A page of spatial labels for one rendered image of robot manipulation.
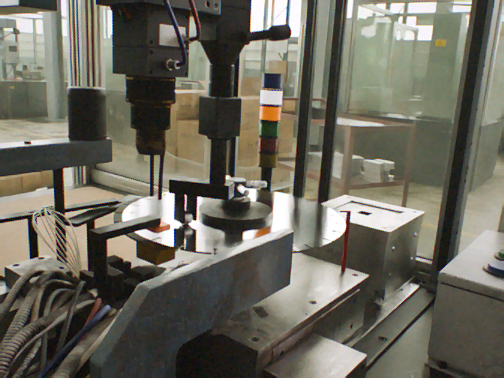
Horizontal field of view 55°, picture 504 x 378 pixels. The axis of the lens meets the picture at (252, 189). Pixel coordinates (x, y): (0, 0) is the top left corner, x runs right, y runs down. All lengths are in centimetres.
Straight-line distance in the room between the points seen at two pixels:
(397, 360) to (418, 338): 9
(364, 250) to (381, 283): 7
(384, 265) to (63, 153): 57
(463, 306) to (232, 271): 40
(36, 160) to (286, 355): 43
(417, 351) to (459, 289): 14
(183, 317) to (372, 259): 55
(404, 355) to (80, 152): 58
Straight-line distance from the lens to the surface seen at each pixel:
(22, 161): 74
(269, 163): 100
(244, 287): 48
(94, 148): 79
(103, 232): 56
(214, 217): 69
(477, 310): 76
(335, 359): 65
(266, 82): 99
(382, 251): 90
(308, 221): 72
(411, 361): 82
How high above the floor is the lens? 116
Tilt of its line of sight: 14 degrees down
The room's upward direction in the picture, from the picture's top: 3 degrees clockwise
